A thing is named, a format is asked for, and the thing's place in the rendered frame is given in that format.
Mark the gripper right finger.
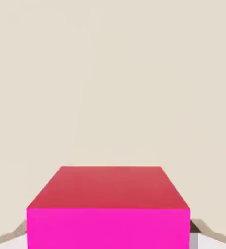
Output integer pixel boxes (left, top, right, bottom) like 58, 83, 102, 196
189, 219, 226, 249

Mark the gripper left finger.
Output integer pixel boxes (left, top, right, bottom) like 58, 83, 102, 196
0, 219, 28, 249

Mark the small pink cube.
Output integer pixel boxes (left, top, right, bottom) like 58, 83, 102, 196
26, 165, 191, 249

